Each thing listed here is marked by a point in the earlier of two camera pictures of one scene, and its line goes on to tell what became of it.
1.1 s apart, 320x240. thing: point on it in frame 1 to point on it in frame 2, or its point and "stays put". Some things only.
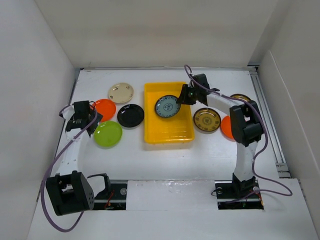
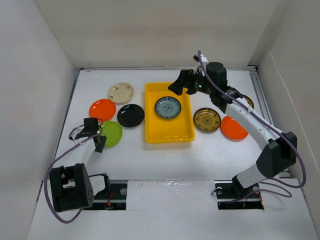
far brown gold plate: x=241 y=97 stays put
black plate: x=130 y=115 stays put
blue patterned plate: x=166 y=106 stays put
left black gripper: x=98 y=119 to x=99 y=147
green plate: x=107 y=134 stays put
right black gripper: x=183 y=98 to x=185 y=79
